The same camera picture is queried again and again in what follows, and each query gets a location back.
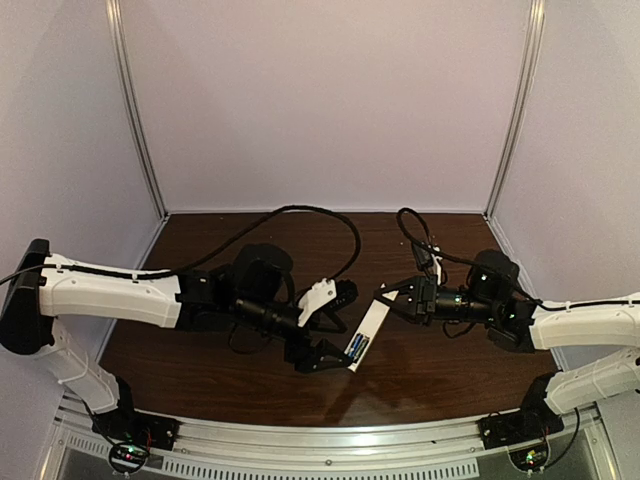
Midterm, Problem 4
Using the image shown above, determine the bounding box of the blue AAA battery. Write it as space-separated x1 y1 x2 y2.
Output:
346 334 363 357

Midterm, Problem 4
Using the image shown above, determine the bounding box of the white remote control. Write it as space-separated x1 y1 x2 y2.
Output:
344 299 389 373

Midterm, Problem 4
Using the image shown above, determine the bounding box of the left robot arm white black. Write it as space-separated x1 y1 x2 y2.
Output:
1 239 357 418

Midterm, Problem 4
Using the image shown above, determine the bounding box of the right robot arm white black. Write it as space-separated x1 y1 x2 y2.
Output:
374 247 639 417

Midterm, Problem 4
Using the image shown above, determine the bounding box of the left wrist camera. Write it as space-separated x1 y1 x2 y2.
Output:
297 278 358 327

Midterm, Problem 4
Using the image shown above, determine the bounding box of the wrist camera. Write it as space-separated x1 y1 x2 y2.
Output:
297 278 358 327
412 242 445 286

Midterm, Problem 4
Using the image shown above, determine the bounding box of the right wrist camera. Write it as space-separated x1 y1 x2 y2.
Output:
412 242 445 286

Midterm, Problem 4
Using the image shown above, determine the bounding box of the left black braided cable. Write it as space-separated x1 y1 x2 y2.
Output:
0 203 362 286

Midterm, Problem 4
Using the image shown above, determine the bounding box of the black braided cable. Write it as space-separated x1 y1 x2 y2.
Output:
396 207 640 314
0 203 362 286

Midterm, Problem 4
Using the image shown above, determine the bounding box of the right black braided cable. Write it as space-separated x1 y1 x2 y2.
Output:
396 207 640 314

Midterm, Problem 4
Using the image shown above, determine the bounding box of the front aluminium rail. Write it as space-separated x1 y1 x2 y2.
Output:
35 394 622 479

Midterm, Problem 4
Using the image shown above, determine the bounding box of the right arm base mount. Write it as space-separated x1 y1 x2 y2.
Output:
477 409 564 475

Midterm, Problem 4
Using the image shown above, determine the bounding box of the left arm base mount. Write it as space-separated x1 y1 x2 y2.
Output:
88 410 181 477

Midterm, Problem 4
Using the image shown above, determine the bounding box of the right aluminium frame post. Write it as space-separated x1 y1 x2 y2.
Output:
484 0 546 220

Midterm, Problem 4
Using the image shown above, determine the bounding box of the aluminium frame post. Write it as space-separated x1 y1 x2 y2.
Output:
106 0 168 219
484 0 546 220

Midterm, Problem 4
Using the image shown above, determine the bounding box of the left aluminium frame post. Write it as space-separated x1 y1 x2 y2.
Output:
106 0 168 219

